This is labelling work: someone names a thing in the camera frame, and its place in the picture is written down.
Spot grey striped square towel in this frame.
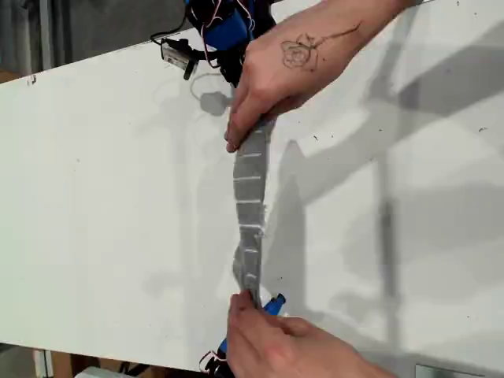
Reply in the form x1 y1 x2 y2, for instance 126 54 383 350
231 119 278 312

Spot person's hand without tattoo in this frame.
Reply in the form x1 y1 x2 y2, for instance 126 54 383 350
227 291 395 378

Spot person's hand with rose tattoo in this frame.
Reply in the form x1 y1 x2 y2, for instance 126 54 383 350
224 6 371 154

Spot white object under table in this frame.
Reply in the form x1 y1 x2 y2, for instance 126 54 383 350
74 365 121 378

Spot brown cardboard box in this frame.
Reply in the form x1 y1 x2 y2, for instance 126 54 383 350
50 350 123 378

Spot white table leg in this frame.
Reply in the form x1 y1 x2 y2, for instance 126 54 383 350
33 348 54 378

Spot black camera cable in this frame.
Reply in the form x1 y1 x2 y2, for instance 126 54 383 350
150 7 192 45

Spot black camera box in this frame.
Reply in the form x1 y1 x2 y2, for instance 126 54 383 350
160 36 200 82

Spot grey vertical post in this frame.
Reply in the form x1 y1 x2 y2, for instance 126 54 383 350
39 0 53 72

